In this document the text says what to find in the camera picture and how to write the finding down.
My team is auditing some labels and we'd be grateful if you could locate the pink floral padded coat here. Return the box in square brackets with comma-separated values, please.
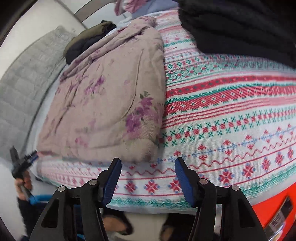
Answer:
[37, 16, 166, 163]

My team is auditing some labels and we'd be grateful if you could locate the grey quilted headboard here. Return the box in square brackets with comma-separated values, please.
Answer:
[1, 26, 75, 161]

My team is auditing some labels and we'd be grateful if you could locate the grey bed sheet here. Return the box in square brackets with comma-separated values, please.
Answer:
[25, 64, 69, 154]

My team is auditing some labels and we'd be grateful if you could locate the orange box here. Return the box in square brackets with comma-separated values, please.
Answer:
[249, 184, 295, 240]

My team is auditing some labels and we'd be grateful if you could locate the white sliding wardrobe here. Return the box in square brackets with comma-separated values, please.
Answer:
[74, 0, 130, 30]

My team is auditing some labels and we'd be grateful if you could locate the black puffer jacket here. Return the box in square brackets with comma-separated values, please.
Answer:
[178, 0, 295, 68]

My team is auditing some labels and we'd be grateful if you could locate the patterned knit blanket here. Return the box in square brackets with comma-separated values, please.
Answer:
[36, 10, 295, 213]

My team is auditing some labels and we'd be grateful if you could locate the stack of folded quilts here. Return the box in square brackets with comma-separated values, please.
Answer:
[114, 0, 178, 19]

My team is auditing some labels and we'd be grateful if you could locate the person left hand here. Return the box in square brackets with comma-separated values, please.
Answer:
[15, 171, 33, 201]

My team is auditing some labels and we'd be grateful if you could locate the olive and black jacket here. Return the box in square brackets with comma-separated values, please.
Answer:
[63, 20, 116, 65]

